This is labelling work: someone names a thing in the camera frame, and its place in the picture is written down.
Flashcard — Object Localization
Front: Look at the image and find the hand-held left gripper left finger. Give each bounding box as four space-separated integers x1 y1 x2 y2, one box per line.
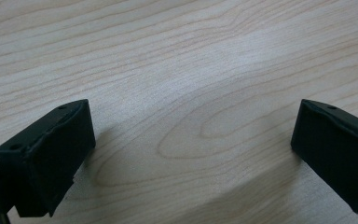
0 98 97 218

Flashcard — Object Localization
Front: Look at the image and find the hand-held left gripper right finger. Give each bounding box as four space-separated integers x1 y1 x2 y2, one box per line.
290 98 358 217

